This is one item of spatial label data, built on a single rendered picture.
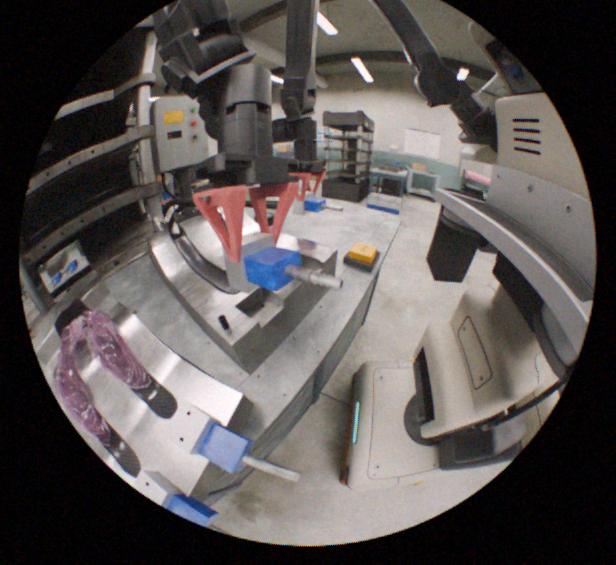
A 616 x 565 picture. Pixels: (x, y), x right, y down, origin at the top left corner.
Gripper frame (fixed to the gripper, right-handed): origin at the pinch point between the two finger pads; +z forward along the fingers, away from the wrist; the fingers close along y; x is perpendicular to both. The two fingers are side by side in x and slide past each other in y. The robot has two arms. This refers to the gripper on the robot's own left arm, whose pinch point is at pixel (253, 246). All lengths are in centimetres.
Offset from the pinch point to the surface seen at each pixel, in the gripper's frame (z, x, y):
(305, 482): 103, 11, 16
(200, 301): 8.2, -9.0, 4.7
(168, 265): 5.3, -22.8, 5.0
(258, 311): 10.6, -2.8, -1.1
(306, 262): 7.6, -2.8, -14.1
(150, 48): -81, -62, 6
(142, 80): -62, -62, 5
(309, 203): -2.1, -9.7, -26.5
